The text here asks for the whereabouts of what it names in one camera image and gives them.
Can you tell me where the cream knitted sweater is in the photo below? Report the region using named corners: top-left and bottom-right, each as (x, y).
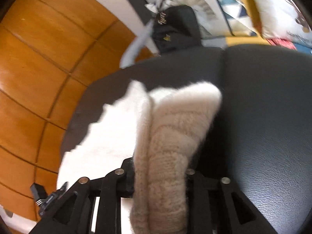
top-left (57, 80), bottom-right (222, 233)

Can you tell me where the wooden wardrobe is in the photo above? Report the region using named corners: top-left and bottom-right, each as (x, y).
top-left (0, 0), bottom-right (157, 225)

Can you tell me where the black handbag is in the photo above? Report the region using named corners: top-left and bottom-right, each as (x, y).
top-left (152, 5), bottom-right (201, 54)

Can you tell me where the grey yellow blue sofa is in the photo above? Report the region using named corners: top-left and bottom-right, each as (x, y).
top-left (120, 0), bottom-right (311, 69)

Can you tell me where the triangle pattern pillow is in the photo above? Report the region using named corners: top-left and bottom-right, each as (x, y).
top-left (145, 0), bottom-right (257, 39)

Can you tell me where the pink cloth on sofa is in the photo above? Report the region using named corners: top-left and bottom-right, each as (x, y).
top-left (267, 38), bottom-right (297, 50)

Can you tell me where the white deer print pillow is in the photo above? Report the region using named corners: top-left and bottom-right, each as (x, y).
top-left (254, 0), bottom-right (311, 48)

